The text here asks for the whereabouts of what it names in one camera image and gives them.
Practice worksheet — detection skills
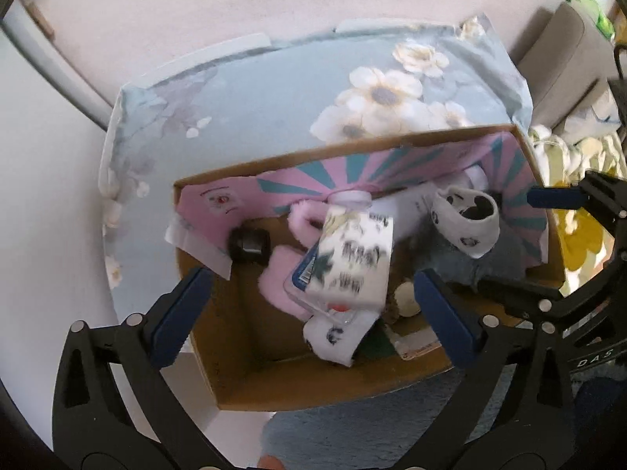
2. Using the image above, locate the grey blue fluffy sock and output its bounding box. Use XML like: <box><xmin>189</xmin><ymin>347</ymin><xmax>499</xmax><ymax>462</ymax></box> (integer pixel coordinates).
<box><xmin>388</xmin><ymin>225</ymin><xmax>526</xmax><ymax>293</ymax></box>

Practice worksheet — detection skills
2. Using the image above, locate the beige cylinder jar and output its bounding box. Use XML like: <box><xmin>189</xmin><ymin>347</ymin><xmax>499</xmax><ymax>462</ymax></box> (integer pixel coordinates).
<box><xmin>393</xmin><ymin>281</ymin><xmax>422</xmax><ymax>318</ymax></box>

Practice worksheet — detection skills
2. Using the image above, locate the small pink fluffy sock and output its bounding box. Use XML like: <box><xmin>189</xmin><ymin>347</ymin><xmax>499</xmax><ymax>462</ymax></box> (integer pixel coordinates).
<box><xmin>258</xmin><ymin>245</ymin><xmax>312</xmax><ymax>323</ymax></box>

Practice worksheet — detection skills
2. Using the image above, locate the black bottle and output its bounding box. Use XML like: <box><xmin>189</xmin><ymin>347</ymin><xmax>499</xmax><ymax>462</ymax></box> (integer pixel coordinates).
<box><xmin>227</xmin><ymin>227</ymin><xmax>271</xmax><ymax>266</ymax></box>

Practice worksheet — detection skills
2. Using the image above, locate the white box with calligraphy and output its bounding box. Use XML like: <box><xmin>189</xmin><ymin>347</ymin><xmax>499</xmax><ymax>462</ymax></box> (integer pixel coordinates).
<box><xmin>306</xmin><ymin>206</ymin><xmax>393</xmax><ymax>312</ymax></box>

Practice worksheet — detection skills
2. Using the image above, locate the panda sock with black opening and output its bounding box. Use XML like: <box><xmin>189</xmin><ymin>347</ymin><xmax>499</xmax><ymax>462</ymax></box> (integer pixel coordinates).
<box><xmin>303</xmin><ymin>311</ymin><xmax>379</xmax><ymax>367</ymax></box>

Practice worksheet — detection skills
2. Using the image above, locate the red blue plastic packet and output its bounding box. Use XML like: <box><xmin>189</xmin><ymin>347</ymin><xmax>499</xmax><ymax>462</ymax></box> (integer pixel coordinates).
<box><xmin>284</xmin><ymin>243</ymin><xmax>356</xmax><ymax>325</ymax></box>

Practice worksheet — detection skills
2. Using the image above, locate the large pink fluffy sock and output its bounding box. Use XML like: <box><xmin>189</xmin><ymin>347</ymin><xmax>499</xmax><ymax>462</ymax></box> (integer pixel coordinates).
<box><xmin>287</xmin><ymin>199</ymin><xmax>330</xmax><ymax>248</ymax></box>

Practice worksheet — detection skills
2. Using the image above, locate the person's left hand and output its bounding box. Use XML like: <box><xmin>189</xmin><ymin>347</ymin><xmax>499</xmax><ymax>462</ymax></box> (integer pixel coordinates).
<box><xmin>257</xmin><ymin>454</ymin><xmax>285</xmax><ymax>470</ymax></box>

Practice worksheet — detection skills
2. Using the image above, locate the white pillow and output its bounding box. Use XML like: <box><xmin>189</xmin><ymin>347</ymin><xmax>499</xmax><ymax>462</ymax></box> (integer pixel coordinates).
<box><xmin>554</xmin><ymin>80</ymin><xmax>622</xmax><ymax>145</ymax></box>

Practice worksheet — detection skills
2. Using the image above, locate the grey sofa cushion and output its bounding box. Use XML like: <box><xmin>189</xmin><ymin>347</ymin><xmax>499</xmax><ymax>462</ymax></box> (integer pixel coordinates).
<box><xmin>518</xmin><ymin>2</ymin><xmax>615</xmax><ymax>127</ymax></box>

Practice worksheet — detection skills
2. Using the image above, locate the cardboard box with pink lining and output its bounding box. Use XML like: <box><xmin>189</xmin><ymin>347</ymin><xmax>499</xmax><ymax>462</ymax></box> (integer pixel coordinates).
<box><xmin>173</xmin><ymin>125</ymin><xmax>564</xmax><ymax>412</ymax></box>

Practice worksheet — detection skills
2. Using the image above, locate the green plastic bag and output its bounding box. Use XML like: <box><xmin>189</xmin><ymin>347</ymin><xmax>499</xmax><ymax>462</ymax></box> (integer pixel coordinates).
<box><xmin>565</xmin><ymin>0</ymin><xmax>615</xmax><ymax>42</ymax></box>

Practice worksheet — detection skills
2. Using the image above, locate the floral light blue tablecloth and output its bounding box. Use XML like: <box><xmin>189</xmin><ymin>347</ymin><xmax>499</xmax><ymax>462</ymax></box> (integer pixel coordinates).
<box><xmin>98</xmin><ymin>15</ymin><xmax>533</xmax><ymax>318</ymax></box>

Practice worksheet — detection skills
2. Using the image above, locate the grey door frame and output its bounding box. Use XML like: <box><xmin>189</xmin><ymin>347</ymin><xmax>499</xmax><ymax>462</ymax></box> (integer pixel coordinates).
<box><xmin>1</xmin><ymin>0</ymin><xmax>112</xmax><ymax>130</ymax></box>

